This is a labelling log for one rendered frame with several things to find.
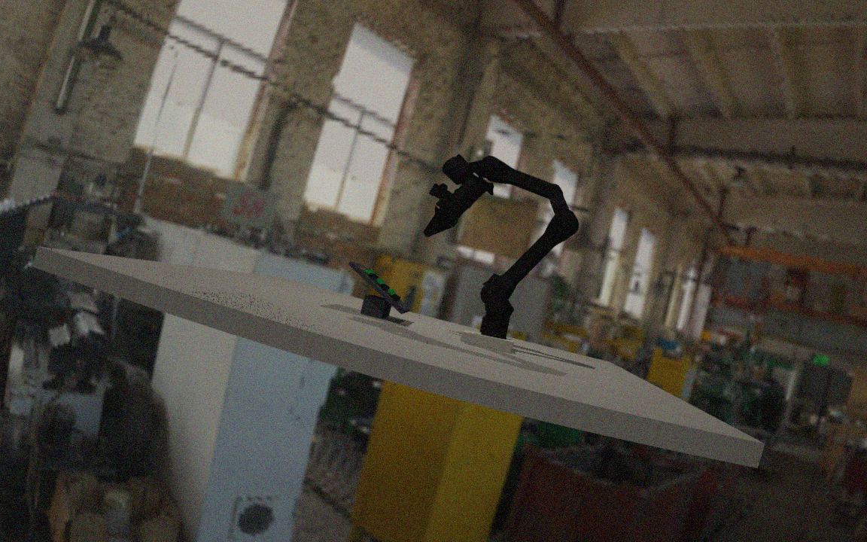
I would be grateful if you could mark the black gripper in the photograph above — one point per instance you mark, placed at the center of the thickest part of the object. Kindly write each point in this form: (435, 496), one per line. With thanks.
(449, 212)

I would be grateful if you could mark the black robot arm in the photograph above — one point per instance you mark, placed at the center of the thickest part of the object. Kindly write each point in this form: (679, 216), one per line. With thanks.
(498, 289)

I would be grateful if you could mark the dark grey switch panel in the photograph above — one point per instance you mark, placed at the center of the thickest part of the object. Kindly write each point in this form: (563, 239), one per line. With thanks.
(374, 306)

